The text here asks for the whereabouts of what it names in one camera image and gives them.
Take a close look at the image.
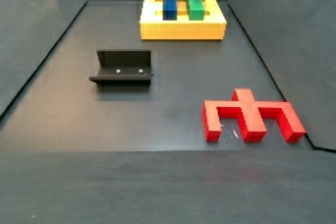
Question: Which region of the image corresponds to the yellow slotted board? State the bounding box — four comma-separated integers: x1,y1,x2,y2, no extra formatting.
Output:
138,0,226,40

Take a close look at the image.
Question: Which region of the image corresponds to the red comb-shaped block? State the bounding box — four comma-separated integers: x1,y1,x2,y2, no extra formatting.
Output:
202,88,305,143

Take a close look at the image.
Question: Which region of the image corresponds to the green rectangular bar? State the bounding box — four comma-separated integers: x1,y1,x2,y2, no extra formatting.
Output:
185,0,205,21

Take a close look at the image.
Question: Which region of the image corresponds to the blue rectangular bar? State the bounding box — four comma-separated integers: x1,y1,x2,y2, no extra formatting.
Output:
162,0,177,21

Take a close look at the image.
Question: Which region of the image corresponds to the black angle bracket fixture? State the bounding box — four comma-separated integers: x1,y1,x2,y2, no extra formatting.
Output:
89,49,152,84

